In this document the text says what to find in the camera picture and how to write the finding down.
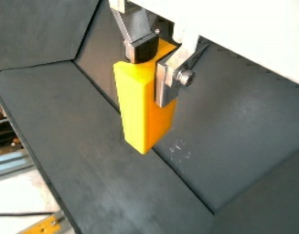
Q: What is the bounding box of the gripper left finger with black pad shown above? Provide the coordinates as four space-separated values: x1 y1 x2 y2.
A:
108 0 159 64

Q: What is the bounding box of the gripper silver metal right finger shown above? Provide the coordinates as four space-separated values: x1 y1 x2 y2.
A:
155 35 209 108

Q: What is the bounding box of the yellow arch block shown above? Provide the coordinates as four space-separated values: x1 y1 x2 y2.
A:
114 39 177 154

